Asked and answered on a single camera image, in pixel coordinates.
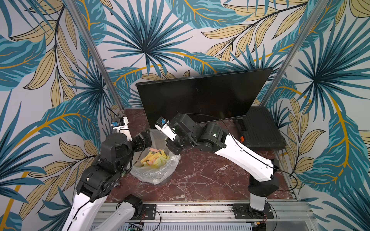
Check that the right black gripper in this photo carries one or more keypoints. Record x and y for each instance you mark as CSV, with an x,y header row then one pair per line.
x,y
175,147

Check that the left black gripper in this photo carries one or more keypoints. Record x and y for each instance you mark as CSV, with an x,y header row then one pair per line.
x,y
142,146

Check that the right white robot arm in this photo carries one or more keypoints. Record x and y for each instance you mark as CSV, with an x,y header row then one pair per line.
x,y
183,132

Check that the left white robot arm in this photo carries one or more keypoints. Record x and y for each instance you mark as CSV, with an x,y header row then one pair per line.
x,y
97,181

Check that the pile of discarded sticky notes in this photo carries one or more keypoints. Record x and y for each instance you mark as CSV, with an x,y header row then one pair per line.
x,y
156,158

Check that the black flat monitor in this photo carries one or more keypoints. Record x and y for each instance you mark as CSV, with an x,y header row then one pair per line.
x,y
205,98

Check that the mesh waste bin with liner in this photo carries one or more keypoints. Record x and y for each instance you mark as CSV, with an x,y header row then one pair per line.
x,y
155,176

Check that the black plastic tool case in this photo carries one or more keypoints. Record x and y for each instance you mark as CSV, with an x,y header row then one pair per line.
x,y
258,130

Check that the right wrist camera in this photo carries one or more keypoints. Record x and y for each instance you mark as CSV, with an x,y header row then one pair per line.
x,y
162,125

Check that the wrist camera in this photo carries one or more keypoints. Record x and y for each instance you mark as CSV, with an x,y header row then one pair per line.
x,y
162,125
120,125

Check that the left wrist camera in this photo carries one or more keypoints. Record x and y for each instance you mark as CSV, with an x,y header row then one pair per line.
x,y
120,125

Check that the left aluminium corner post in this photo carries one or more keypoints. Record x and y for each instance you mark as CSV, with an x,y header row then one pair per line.
x,y
78,19

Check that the aluminium corner post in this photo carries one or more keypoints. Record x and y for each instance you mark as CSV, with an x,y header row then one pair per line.
x,y
306,28
78,19

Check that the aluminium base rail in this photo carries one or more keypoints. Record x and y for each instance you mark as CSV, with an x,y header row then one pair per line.
x,y
277,215

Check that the right aluminium corner post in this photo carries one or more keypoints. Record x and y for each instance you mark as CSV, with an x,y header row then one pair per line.
x,y
306,28

